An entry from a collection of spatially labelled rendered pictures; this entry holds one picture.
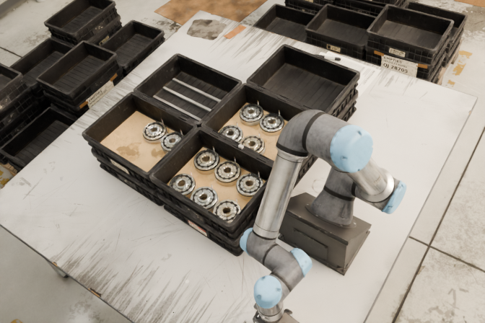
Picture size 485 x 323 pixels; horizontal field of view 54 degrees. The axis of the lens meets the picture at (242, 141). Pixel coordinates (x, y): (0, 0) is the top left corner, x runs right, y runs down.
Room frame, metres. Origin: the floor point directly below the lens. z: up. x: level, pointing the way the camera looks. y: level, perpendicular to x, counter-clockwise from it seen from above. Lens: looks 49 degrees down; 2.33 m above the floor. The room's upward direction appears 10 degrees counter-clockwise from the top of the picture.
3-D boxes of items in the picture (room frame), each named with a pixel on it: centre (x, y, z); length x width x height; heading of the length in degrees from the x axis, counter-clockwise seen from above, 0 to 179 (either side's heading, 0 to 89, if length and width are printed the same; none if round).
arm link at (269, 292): (0.54, 0.00, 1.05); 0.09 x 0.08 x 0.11; 128
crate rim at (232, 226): (1.09, 0.13, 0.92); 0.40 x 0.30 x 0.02; 45
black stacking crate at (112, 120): (1.37, 0.41, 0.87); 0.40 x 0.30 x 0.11; 45
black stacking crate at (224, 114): (1.30, -0.09, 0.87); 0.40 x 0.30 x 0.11; 45
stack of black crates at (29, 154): (2.01, 1.15, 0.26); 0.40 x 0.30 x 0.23; 138
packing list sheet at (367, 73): (1.74, -0.54, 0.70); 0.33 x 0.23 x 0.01; 48
